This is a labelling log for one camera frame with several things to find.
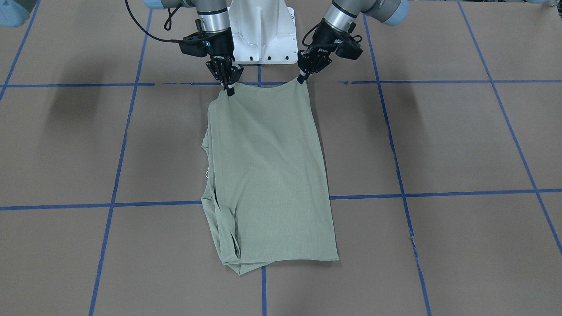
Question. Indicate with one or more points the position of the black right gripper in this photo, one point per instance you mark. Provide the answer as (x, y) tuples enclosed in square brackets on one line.
[(221, 45)]

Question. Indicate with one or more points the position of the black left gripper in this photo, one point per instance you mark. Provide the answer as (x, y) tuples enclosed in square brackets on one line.
[(323, 39)]

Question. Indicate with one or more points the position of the olive green long-sleeve shirt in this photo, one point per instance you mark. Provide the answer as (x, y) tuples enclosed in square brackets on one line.
[(266, 198)]

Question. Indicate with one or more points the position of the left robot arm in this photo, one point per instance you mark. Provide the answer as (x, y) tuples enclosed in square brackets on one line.
[(341, 13)]

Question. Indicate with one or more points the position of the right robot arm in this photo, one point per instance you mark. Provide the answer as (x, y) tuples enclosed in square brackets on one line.
[(213, 15)]

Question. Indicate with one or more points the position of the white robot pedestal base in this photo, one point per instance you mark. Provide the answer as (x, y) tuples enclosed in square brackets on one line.
[(264, 32)]

